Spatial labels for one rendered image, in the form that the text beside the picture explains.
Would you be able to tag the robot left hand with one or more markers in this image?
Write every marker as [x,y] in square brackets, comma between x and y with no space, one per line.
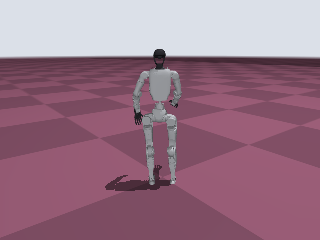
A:
[138,117]

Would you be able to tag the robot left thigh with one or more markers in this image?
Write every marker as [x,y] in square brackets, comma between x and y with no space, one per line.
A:
[148,128]

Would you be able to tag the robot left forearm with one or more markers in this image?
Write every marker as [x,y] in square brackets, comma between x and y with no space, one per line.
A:
[136,102]

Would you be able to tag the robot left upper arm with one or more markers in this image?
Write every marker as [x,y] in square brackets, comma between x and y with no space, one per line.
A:
[140,83]

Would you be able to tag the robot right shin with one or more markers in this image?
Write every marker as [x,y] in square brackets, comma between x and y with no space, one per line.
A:
[173,164]

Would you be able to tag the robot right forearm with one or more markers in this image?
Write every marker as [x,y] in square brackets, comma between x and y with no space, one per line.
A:
[176,100]

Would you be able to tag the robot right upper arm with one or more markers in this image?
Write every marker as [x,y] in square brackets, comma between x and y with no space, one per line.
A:
[177,83]

